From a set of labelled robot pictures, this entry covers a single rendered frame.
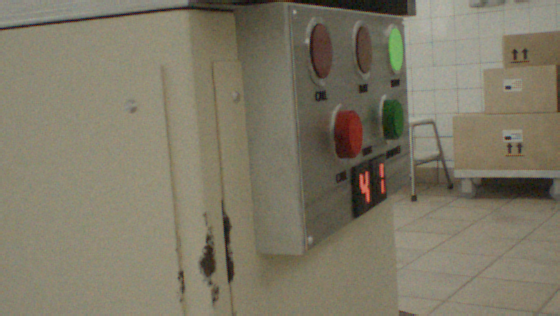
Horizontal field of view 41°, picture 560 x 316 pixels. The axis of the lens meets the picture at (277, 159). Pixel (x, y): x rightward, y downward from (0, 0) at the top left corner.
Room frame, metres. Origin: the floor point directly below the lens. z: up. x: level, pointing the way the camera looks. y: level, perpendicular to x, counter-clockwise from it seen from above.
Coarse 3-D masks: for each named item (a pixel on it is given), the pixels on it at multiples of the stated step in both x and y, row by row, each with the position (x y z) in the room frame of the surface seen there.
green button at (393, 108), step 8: (392, 104) 0.54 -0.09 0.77; (400, 104) 0.55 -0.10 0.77; (384, 112) 0.54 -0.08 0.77; (392, 112) 0.54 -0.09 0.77; (400, 112) 0.55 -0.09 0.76; (384, 120) 0.54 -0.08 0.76; (392, 120) 0.54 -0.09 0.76; (400, 120) 0.55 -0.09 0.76; (384, 128) 0.54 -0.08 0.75; (392, 128) 0.54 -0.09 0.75; (400, 128) 0.55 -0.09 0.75; (392, 136) 0.54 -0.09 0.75
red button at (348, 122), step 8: (344, 112) 0.46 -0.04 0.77; (352, 112) 0.46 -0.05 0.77; (344, 120) 0.45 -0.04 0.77; (352, 120) 0.45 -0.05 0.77; (360, 120) 0.47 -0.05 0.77; (336, 128) 0.45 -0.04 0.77; (344, 128) 0.45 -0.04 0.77; (352, 128) 0.45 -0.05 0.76; (360, 128) 0.47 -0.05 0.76; (336, 136) 0.45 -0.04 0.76; (344, 136) 0.45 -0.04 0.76; (352, 136) 0.45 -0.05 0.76; (360, 136) 0.47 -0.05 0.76; (344, 144) 0.45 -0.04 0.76; (352, 144) 0.45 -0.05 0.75; (360, 144) 0.47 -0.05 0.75; (344, 152) 0.45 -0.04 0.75; (352, 152) 0.45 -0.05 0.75
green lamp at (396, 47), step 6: (396, 30) 0.58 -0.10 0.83; (396, 36) 0.58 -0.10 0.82; (390, 42) 0.57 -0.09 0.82; (396, 42) 0.58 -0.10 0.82; (390, 48) 0.57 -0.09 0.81; (396, 48) 0.58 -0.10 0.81; (402, 48) 0.59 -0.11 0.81; (396, 54) 0.58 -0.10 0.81; (402, 54) 0.59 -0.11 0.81; (396, 60) 0.58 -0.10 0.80; (396, 66) 0.58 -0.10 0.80
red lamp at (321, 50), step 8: (320, 24) 0.43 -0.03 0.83; (320, 32) 0.43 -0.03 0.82; (328, 32) 0.44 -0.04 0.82; (312, 40) 0.42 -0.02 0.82; (320, 40) 0.43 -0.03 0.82; (328, 40) 0.44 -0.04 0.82; (312, 48) 0.42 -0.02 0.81; (320, 48) 0.43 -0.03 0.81; (328, 48) 0.44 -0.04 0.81; (312, 56) 0.42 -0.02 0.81; (320, 56) 0.43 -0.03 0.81; (328, 56) 0.44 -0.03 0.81; (320, 64) 0.43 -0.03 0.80; (328, 64) 0.44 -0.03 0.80; (320, 72) 0.43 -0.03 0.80; (328, 72) 0.44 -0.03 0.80
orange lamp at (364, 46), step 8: (360, 32) 0.50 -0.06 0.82; (368, 32) 0.52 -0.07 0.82; (360, 40) 0.50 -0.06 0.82; (368, 40) 0.51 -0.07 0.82; (360, 48) 0.50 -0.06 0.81; (368, 48) 0.51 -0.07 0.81; (360, 56) 0.50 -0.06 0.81; (368, 56) 0.51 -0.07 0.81; (360, 64) 0.50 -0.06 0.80; (368, 64) 0.51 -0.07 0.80
